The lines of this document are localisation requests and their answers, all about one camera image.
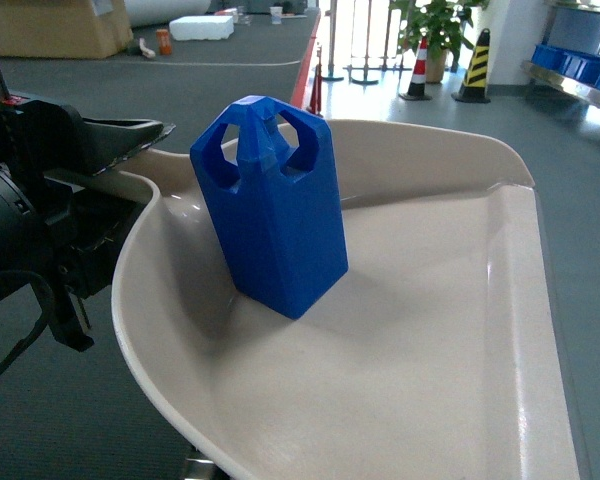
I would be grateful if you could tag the potted green plant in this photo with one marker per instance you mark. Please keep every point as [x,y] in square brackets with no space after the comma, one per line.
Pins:
[442,24]

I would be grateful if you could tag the white foam roll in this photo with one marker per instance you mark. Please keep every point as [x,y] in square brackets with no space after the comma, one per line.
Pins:
[152,12]

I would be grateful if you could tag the white paper cup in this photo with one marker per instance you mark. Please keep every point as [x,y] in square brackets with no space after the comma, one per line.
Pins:
[276,13]

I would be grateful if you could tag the red white traffic cone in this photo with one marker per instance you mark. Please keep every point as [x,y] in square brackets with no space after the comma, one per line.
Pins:
[417,87]

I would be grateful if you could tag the large cardboard box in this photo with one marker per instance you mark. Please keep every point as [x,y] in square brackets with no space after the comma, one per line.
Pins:
[63,29]

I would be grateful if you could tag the white foam block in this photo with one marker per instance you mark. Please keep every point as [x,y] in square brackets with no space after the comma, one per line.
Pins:
[206,27]

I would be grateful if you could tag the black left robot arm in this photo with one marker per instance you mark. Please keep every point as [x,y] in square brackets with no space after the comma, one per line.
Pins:
[52,238]

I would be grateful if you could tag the stanchion post base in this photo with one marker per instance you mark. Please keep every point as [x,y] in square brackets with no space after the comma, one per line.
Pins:
[361,74]

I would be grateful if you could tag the metal shelf rack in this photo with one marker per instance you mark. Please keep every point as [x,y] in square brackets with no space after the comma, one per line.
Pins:
[572,88]

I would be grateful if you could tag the blue plastic part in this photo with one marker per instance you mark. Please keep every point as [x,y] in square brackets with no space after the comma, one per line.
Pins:
[268,176]

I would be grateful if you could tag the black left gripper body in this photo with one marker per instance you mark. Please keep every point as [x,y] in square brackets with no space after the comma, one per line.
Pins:
[43,144]

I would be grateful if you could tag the yellow black traffic cone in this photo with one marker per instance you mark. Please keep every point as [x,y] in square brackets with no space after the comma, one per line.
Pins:
[474,85]

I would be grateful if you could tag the beige plastic dustpan tray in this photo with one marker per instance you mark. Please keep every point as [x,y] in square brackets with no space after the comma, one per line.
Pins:
[434,357]

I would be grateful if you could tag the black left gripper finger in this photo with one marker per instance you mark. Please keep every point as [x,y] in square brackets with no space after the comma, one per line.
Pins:
[86,264]
[113,141]

